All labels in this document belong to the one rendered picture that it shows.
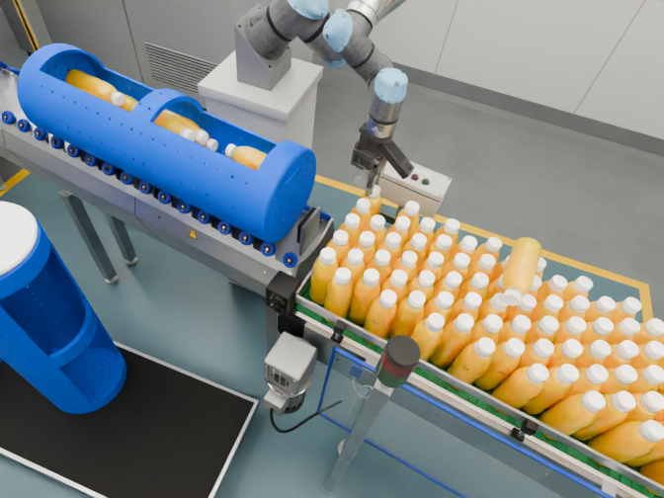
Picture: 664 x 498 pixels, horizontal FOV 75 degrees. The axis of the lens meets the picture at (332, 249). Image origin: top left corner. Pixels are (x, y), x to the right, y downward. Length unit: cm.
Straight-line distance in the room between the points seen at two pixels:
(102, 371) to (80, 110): 108
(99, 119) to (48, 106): 19
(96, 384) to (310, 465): 93
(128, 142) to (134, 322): 119
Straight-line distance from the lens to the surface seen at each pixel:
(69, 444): 201
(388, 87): 106
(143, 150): 130
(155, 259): 252
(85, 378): 208
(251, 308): 227
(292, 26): 142
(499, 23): 379
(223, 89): 153
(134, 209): 156
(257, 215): 112
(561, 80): 396
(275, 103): 147
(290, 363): 119
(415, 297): 106
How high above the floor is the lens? 195
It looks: 51 degrees down
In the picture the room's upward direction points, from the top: 10 degrees clockwise
